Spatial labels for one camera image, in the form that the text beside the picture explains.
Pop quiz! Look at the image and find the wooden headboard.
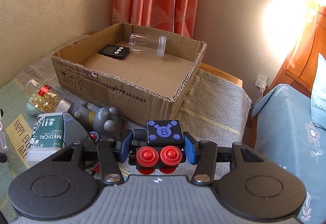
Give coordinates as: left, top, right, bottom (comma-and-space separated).
265, 5, 325, 97

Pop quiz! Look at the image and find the clear jar of yellow capsules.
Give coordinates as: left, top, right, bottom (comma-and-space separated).
24, 78, 74, 114

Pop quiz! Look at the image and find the brown cardboard box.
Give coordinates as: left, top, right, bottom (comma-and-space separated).
51, 23, 207, 125

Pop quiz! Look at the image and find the black blue cube robot toy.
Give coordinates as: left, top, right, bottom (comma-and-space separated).
128, 120, 186, 175

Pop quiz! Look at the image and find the red cube robot toy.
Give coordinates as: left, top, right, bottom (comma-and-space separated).
86, 131, 99, 175

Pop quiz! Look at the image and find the light green earbud case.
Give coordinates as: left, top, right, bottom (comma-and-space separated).
26, 103, 42, 116

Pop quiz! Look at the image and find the black glossy teardrop case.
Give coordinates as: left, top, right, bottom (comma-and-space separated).
62, 112, 92, 146

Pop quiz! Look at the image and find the white wall charger plug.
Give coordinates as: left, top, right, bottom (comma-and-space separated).
255, 73, 269, 93

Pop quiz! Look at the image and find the black digital timer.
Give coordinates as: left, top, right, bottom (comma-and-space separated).
98, 44, 130, 60

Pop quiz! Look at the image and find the blue floral bed sheet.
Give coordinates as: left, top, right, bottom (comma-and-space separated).
252, 84, 325, 223

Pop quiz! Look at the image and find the grey green plaid blanket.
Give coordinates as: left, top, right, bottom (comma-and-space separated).
0, 53, 253, 222

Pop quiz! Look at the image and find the clear plastic jar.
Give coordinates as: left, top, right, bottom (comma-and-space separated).
129, 33, 167, 57

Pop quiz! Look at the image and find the light blue pillow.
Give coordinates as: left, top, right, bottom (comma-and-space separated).
311, 53, 326, 129

